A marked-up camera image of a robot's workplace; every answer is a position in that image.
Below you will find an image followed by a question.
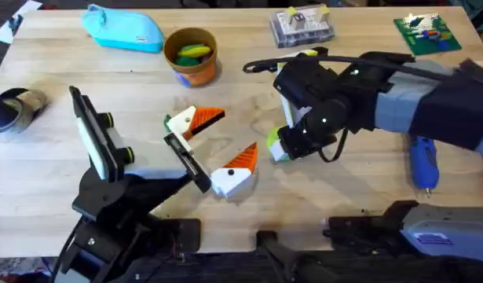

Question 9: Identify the green board with toy blocks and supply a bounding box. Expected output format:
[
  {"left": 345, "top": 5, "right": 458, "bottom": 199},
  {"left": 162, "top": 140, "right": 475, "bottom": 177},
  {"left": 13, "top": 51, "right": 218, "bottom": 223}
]
[{"left": 393, "top": 12, "right": 463, "bottom": 57}]

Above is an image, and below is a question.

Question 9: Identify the brown tape roll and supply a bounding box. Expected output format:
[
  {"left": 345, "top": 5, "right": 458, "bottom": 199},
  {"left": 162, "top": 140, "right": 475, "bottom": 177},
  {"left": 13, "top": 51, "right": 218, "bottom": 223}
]
[{"left": 0, "top": 86, "right": 50, "bottom": 134}]

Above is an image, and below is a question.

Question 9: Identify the black mounting rail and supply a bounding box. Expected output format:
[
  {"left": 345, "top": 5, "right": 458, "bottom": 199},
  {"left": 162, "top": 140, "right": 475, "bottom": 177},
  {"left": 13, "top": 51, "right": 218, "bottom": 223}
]
[{"left": 146, "top": 218, "right": 483, "bottom": 283}]

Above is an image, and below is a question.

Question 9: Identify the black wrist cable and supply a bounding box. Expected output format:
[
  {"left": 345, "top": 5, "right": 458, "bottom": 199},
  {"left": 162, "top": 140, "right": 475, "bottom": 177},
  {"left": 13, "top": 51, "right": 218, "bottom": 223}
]
[{"left": 243, "top": 53, "right": 454, "bottom": 82}]

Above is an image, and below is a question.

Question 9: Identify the white paper sheet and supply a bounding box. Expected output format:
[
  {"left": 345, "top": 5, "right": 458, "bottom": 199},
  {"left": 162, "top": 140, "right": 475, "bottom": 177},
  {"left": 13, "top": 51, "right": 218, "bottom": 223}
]
[{"left": 0, "top": 0, "right": 43, "bottom": 46}]

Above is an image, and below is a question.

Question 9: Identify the clear box with toy blocks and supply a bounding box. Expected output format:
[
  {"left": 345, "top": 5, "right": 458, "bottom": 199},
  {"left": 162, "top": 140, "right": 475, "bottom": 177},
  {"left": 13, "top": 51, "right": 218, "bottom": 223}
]
[{"left": 269, "top": 4, "right": 337, "bottom": 50}]

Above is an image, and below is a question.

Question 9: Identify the blue electric screwdriver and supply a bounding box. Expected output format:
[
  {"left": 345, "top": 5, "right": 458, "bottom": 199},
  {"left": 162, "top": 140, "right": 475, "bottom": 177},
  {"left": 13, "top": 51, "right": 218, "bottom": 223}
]
[{"left": 407, "top": 134, "right": 441, "bottom": 198}]

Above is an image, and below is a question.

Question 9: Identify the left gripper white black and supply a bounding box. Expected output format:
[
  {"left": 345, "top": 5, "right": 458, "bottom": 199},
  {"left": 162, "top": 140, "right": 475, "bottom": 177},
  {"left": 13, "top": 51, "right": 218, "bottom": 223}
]
[{"left": 71, "top": 105, "right": 258, "bottom": 224}]

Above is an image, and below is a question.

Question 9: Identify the left wrist upright black plate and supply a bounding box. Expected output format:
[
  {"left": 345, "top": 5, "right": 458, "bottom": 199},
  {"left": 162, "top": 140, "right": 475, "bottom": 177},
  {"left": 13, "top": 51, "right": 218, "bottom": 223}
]
[{"left": 68, "top": 85, "right": 136, "bottom": 182}]

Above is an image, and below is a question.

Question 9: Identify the orange tub with toys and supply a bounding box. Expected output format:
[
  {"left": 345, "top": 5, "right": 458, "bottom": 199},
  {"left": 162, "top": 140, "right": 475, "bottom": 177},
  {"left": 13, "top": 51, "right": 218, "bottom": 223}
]
[{"left": 163, "top": 27, "right": 219, "bottom": 89}]

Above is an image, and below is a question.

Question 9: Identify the light blue zip pouch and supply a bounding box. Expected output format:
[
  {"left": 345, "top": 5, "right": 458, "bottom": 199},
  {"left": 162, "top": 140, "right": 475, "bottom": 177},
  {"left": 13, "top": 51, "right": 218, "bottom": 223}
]
[{"left": 80, "top": 3, "right": 166, "bottom": 54}]

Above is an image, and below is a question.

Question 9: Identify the orange ribbed wedge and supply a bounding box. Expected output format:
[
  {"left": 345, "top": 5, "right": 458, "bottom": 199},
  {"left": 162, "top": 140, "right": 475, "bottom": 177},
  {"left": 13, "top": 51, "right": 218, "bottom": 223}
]
[{"left": 222, "top": 141, "right": 260, "bottom": 174}]

